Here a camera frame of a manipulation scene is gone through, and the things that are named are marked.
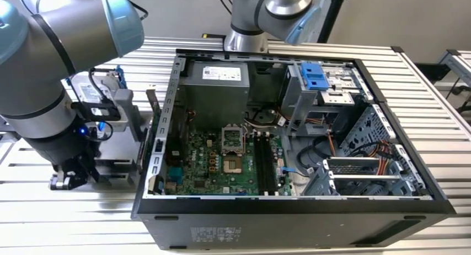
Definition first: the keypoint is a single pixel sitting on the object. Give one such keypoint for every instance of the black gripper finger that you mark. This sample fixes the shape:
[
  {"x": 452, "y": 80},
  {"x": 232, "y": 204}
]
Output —
[
  {"x": 65, "y": 180},
  {"x": 98, "y": 172}
]

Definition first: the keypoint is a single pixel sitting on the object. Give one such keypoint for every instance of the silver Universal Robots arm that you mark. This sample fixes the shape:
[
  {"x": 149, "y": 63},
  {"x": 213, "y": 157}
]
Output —
[{"x": 74, "y": 31}]

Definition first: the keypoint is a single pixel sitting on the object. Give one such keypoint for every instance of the black RAM slot white clips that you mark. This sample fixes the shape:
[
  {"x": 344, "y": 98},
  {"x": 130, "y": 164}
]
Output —
[
  {"x": 261, "y": 164},
  {"x": 269, "y": 164}
]

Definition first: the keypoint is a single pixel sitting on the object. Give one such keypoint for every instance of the grey parts rack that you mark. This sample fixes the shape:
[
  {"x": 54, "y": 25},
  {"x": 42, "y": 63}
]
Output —
[{"x": 122, "y": 148}]

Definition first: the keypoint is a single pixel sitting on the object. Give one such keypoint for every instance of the hard disk in blue carrier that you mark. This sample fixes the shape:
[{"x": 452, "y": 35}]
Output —
[{"x": 86, "y": 90}]

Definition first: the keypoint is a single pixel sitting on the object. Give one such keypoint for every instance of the black square chipset chip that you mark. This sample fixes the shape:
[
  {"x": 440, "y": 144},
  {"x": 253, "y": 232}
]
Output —
[{"x": 201, "y": 184}]

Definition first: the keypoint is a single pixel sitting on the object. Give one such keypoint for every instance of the CPU socket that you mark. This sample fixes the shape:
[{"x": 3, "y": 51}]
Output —
[{"x": 233, "y": 164}]

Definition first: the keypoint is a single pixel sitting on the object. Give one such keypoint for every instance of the green motherboard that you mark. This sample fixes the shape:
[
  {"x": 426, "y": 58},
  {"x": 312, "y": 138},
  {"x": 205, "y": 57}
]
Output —
[{"x": 236, "y": 183}]

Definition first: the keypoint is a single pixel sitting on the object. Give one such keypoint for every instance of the grey power supply unit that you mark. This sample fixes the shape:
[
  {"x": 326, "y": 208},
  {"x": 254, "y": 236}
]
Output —
[{"x": 217, "y": 100}]

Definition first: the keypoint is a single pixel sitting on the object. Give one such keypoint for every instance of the black cooling fan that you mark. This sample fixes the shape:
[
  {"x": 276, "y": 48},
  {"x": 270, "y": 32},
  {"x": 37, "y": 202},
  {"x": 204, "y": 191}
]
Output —
[{"x": 264, "y": 115}]

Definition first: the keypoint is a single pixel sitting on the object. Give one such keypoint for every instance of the orange board power connector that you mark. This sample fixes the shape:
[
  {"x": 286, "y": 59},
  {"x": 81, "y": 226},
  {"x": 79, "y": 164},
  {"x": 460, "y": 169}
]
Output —
[{"x": 281, "y": 163}]

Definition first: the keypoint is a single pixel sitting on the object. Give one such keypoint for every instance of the black open PC case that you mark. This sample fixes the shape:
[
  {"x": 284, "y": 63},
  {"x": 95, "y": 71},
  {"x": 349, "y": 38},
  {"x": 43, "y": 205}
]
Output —
[{"x": 294, "y": 227}]

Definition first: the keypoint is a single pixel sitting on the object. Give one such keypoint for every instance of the black stick with yellow end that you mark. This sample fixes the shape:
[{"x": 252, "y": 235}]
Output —
[{"x": 216, "y": 37}]

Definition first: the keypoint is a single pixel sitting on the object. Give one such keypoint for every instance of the metal disk bay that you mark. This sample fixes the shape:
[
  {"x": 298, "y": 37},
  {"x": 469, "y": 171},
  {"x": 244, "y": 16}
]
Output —
[
  {"x": 353, "y": 177},
  {"x": 306, "y": 106}
]

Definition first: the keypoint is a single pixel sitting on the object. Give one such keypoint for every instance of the metal slat side table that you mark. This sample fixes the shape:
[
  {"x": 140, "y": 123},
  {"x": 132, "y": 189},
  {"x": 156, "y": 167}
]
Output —
[{"x": 457, "y": 59}]

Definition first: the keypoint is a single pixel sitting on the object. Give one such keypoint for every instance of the blue plastic drive rail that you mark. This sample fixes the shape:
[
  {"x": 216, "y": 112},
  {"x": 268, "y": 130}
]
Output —
[
  {"x": 317, "y": 84},
  {"x": 312, "y": 70}
]

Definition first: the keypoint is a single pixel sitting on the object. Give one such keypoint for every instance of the black frame post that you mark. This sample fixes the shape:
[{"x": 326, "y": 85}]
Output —
[{"x": 334, "y": 15}]

